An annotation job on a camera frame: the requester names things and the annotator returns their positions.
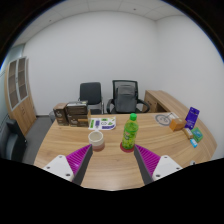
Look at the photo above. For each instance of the green drink bottle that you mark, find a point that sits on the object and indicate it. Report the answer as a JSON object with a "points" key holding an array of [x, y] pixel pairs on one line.
{"points": [[130, 133]]}

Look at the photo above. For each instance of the black leather sofa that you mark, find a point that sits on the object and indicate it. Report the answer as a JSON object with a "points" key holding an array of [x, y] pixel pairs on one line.
{"points": [[11, 143]]}

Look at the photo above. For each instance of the white and brown cup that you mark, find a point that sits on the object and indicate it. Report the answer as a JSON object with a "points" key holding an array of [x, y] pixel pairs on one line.
{"points": [[96, 140]]}

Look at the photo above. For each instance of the black mesh office chair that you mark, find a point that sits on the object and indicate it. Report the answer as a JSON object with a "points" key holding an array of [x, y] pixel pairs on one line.
{"points": [[125, 96]]}

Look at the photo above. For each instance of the small blue pack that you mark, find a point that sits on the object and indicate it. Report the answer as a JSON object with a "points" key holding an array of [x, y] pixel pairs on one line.
{"points": [[193, 143]]}

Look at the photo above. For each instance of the small wooden box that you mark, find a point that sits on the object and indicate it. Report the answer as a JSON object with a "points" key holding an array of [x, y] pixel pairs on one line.
{"points": [[177, 124]]}

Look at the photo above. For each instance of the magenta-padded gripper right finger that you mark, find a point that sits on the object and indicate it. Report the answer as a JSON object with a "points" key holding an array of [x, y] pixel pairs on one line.
{"points": [[165, 167]]}

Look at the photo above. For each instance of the grey waste bin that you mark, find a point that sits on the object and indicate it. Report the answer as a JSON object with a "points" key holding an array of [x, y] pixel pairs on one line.
{"points": [[52, 116]]}

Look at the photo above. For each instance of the flat brown carton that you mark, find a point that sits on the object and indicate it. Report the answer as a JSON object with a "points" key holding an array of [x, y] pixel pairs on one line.
{"points": [[78, 120]]}

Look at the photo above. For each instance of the wooden side desk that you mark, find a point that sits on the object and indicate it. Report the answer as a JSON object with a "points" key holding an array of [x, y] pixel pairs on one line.
{"points": [[163, 98]]}

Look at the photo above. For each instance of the round glass ashtray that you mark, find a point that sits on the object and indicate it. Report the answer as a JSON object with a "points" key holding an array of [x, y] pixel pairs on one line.
{"points": [[163, 119]]}

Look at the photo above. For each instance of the tall dark brown carton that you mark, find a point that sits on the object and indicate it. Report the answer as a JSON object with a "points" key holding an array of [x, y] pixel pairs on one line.
{"points": [[60, 115]]}

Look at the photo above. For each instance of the wooden shelf cabinet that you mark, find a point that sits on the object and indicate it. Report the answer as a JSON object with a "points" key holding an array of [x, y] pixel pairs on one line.
{"points": [[23, 113]]}

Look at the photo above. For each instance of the small beige pack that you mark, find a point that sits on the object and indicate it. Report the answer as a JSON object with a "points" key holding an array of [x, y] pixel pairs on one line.
{"points": [[187, 133]]}

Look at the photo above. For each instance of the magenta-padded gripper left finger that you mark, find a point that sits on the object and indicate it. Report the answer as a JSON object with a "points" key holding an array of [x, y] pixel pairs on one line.
{"points": [[59, 166]]}

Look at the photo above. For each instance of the purple box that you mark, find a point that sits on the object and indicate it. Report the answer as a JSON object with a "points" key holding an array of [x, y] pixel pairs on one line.
{"points": [[192, 117]]}

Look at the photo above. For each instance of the small green box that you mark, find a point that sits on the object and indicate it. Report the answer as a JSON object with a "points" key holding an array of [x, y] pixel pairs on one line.
{"points": [[197, 134]]}

